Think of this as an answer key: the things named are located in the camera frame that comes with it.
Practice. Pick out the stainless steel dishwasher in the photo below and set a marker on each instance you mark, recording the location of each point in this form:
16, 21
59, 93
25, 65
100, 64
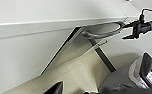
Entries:
102, 29

